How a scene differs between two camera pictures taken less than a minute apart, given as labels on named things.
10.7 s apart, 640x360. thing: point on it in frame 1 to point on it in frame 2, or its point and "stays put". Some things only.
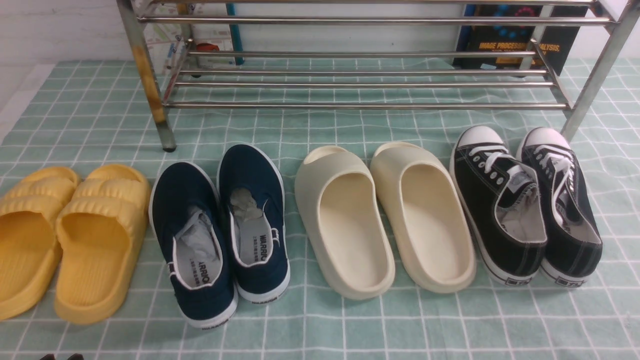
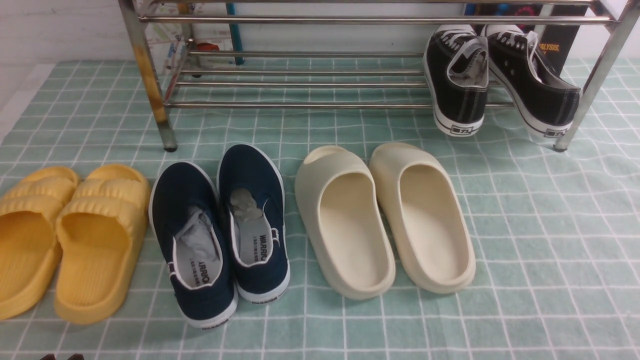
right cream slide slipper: (427, 216) stays put
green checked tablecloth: (87, 114) stays put
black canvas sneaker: (574, 246) to (548, 106)
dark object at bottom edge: (50, 356) stays put
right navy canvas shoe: (250, 185) stays put
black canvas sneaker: (499, 197) to (456, 58)
